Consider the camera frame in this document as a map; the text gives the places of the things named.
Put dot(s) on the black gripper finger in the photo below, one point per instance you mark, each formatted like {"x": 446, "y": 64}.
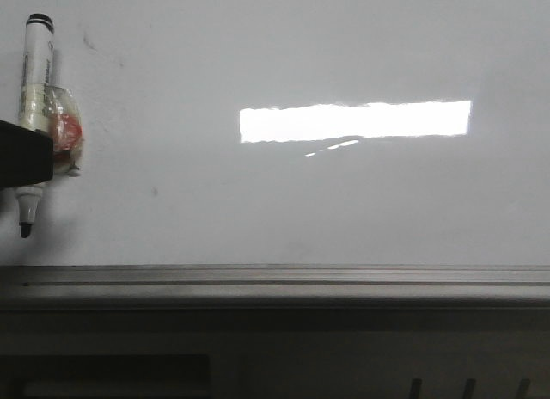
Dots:
{"x": 26, "y": 156}

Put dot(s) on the white black whiteboard marker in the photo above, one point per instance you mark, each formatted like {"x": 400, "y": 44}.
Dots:
{"x": 34, "y": 111}

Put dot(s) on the white whiteboard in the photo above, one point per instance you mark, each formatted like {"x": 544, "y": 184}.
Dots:
{"x": 293, "y": 131}

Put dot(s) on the red magnet taped on marker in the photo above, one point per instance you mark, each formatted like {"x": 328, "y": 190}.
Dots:
{"x": 66, "y": 131}

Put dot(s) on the grey metal shelf unit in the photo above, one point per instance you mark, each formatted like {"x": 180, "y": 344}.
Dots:
{"x": 502, "y": 353}

